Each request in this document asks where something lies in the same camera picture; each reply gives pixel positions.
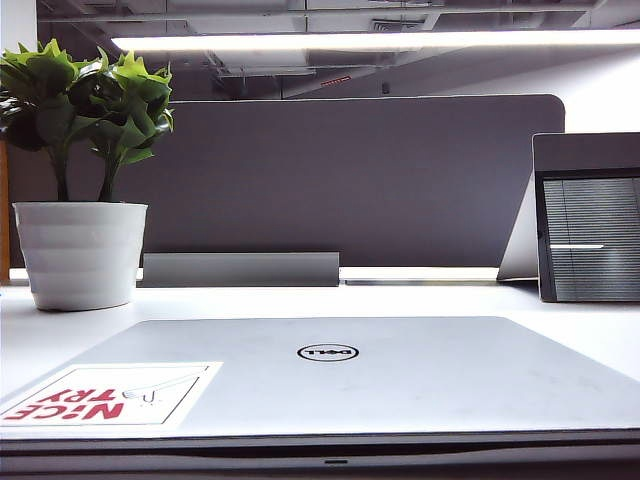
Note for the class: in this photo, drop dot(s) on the silver Dell laptop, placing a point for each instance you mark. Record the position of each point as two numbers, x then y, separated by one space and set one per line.
350 385

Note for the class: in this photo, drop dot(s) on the grey desk divider panel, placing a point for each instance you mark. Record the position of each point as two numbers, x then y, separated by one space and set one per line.
350 180

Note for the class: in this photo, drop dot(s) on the long ceiling light strip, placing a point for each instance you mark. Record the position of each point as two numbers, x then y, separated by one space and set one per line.
350 41

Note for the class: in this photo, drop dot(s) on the white ribbed plant pot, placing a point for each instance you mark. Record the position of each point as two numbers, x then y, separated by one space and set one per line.
80 255

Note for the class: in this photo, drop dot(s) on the white Nice Try sticker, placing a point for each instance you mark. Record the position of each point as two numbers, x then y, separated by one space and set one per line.
112 395

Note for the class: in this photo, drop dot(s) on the black tablet with screen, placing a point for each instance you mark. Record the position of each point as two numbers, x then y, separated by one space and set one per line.
590 240

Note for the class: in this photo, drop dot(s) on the green artificial plant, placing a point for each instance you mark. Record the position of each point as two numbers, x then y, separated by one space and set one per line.
75 105

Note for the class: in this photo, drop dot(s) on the brown wooden panel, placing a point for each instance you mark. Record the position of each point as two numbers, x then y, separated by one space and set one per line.
4 215

